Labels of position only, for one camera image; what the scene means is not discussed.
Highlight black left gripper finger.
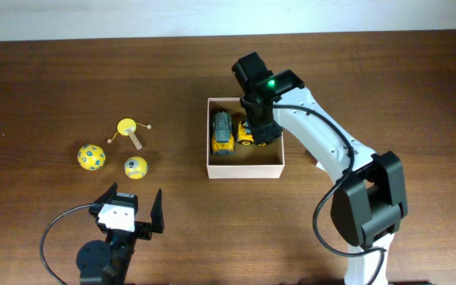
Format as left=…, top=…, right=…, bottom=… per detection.
left=150, top=188, right=164, bottom=233
left=94, top=182, right=118, bottom=204

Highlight yellow toy dump truck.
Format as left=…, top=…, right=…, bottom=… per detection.
left=235, top=121, right=255, bottom=146

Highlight yellow toy truck grey cab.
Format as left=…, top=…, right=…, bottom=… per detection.
left=211, top=112, right=234, bottom=155

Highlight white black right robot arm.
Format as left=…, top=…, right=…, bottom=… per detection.
left=232, top=52, right=409, bottom=284

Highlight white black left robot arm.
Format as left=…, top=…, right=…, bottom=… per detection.
left=76, top=184, right=165, bottom=285

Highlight yellow minion ball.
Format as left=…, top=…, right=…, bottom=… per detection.
left=124, top=156, right=148, bottom=180

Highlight yellow ball blue letters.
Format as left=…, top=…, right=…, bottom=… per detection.
left=77, top=144, right=106, bottom=171

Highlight white cardboard box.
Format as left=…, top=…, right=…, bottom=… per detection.
left=206, top=97, right=285, bottom=179

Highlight yellow wooden rattle drum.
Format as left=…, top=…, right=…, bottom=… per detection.
left=106, top=118, right=152, bottom=150

